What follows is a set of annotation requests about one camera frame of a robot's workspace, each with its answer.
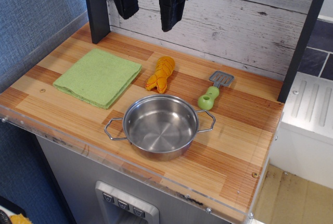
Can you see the stainless steel pot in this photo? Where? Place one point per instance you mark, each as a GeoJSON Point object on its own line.
{"type": "Point", "coordinates": [160, 127]}

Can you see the orange plush shrimp toy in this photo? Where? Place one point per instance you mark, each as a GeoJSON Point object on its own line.
{"type": "Point", "coordinates": [164, 68]}

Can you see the green folded cloth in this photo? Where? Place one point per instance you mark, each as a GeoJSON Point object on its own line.
{"type": "Point", "coordinates": [98, 78]}

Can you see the green grey toy spatula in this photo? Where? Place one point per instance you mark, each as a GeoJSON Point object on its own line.
{"type": "Point", "coordinates": [218, 78]}

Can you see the silver dispenser panel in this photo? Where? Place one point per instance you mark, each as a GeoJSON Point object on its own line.
{"type": "Point", "coordinates": [118, 206]}

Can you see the white plastic sink unit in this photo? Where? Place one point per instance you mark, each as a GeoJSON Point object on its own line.
{"type": "Point", "coordinates": [303, 142]}

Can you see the yellow object bottom left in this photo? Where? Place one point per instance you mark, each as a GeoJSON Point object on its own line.
{"type": "Point", "coordinates": [19, 219]}

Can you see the dark left shelf post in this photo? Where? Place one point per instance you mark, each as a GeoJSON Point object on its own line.
{"type": "Point", "coordinates": [98, 19]}

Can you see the dark shelf post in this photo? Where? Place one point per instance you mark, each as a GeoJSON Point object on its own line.
{"type": "Point", "coordinates": [306, 32]}
{"type": "Point", "coordinates": [98, 19]}

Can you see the dark right shelf post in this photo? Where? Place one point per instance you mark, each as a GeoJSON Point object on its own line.
{"type": "Point", "coordinates": [306, 32]}

